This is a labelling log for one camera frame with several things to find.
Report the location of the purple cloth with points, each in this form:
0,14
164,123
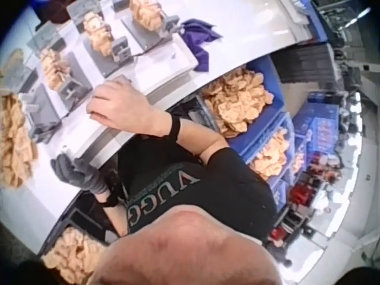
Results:
199,38

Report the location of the person's left hand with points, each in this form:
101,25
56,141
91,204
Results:
80,175

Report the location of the grey metal jig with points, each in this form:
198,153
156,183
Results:
74,80
41,112
44,43
148,35
84,12
118,50

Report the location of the large heap of tan parts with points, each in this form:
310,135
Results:
15,142

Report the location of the person's right hand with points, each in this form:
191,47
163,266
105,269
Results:
124,107

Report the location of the blue crate of tan parts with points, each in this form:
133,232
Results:
271,154
237,98

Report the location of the black crate of tan parts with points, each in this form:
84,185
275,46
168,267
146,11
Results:
74,258

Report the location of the pile of tan parts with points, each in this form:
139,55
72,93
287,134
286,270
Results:
99,35
53,68
147,13

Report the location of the stack of blue boxes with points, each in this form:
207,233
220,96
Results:
323,124

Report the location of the cluttered shelf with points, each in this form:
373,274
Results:
311,202

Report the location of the black wrist band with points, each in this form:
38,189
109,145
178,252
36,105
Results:
175,127
111,194

